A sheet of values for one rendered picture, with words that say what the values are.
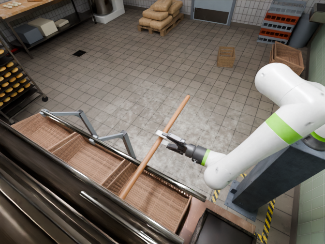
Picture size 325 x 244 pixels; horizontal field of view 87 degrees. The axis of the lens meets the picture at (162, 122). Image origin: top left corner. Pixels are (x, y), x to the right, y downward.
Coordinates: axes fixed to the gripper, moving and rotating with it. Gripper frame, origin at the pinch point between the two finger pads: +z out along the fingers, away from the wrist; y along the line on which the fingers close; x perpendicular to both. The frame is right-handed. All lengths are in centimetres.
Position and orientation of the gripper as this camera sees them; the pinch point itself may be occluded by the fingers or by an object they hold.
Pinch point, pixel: (161, 137)
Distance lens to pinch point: 99.3
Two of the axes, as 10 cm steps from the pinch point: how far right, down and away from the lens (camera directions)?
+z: -8.7, -3.6, 3.4
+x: 4.9, -7.0, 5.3
